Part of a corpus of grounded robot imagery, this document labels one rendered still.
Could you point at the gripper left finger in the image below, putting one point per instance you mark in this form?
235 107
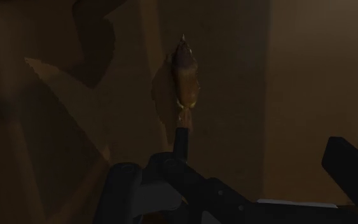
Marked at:
181 142

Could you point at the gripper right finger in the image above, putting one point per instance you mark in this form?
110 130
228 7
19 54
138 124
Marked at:
349 164

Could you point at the brown glossy teardrop-shaped object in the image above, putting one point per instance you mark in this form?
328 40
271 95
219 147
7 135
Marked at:
185 77

